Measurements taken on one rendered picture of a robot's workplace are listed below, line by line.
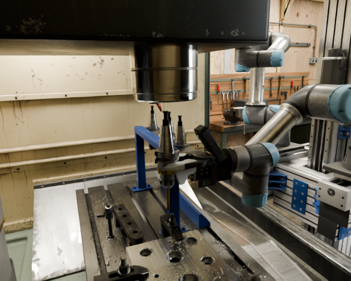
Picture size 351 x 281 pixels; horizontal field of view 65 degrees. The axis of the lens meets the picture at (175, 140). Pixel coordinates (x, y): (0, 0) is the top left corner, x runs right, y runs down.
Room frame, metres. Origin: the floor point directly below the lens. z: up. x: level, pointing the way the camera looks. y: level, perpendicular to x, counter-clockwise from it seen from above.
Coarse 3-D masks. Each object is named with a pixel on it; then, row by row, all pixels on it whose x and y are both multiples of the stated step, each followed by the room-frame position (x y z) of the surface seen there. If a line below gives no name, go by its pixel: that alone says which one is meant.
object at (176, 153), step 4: (156, 152) 0.67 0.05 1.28; (176, 152) 0.66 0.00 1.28; (156, 156) 0.67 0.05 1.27; (160, 156) 0.65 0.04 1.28; (164, 156) 0.65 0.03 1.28; (168, 156) 0.65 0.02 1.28; (172, 156) 0.65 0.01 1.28; (176, 156) 0.66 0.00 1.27; (156, 160) 0.67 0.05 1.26; (160, 160) 0.65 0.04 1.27; (164, 160) 0.65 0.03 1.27; (168, 160) 0.65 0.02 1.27; (172, 160) 0.65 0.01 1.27; (176, 160) 0.66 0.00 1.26
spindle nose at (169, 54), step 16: (144, 48) 0.61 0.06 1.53; (160, 48) 0.60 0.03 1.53; (176, 48) 0.60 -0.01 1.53; (192, 48) 0.63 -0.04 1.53; (144, 64) 0.61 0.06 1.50; (160, 64) 0.60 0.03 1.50; (176, 64) 0.60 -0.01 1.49; (192, 64) 0.63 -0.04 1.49; (144, 80) 0.61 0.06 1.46; (160, 80) 0.60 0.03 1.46; (176, 80) 0.60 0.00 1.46; (192, 80) 0.63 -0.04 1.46; (144, 96) 0.61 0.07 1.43; (160, 96) 0.60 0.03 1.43; (176, 96) 0.61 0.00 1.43; (192, 96) 0.63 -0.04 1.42
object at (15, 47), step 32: (0, 0) 0.45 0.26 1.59; (32, 0) 0.47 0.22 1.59; (64, 0) 0.48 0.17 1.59; (96, 0) 0.50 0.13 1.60; (128, 0) 0.52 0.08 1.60; (160, 0) 0.54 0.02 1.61; (192, 0) 0.57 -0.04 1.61; (224, 0) 0.59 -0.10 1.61; (256, 0) 0.62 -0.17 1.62; (0, 32) 0.45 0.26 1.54; (32, 32) 0.47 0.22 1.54; (64, 32) 0.48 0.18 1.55; (96, 32) 0.50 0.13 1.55; (128, 32) 0.52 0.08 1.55; (160, 32) 0.54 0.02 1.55; (192, 32) 0.57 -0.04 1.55; (224, 32) 0.59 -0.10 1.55; (256, 32) 0.62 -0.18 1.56
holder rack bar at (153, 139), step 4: (136, 128) 1.26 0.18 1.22; (140, 128) 1.25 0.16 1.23; (144, 128) 1.25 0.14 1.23; (136, 132) 1.27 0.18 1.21; (140, 132) 1.20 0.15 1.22; (144, 132) 1.16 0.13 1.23; (148, 132) 1.16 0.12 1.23; (140, 136) 1.20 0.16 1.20; (144, 136) 1.14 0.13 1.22; (148, 136) 1.09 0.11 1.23; (152, 136) 1.09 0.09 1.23; (156, 136) 1.09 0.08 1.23; (148, 140) 1.09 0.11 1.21; (152, 140) 1.04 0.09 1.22; (156, 140) 1.01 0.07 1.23; (152, 144) 1.04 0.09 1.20; (156, 144) 0.99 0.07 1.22; (156, 148) 0.99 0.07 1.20; (176, 148) 0.90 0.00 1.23
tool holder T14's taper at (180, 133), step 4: (176, 128) 0.97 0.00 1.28; (180, 128) 0.96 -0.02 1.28; (176, 132) 0.96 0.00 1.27; (180, 132) 0.95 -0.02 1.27; (184, 132) 0.97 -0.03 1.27; (176, 136) 0.96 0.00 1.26; (180, 136) 0.95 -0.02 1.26; (184, 136) 0.96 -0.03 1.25; (176, 140) 0.95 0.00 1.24; (180, 140) 0.95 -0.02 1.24; (184, 140) 0.96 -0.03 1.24; (176, 144) 0.95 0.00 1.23; (180, 144) 0.95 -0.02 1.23
